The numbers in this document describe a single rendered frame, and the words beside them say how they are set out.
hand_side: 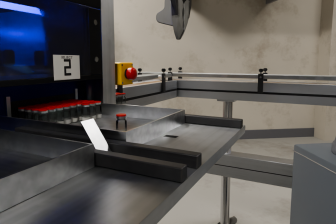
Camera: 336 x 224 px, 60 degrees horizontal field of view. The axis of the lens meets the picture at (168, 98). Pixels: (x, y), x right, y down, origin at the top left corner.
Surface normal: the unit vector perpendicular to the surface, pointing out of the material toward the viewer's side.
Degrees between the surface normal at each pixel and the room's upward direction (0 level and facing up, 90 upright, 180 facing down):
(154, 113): 90
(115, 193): 0
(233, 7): 90
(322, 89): 90
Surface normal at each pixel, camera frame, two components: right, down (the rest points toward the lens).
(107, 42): 0.90, 0.06
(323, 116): -0.99, 0.02
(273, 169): -0.44, 0.11
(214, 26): 0.14, 0.12
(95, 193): 0.00, -0.99
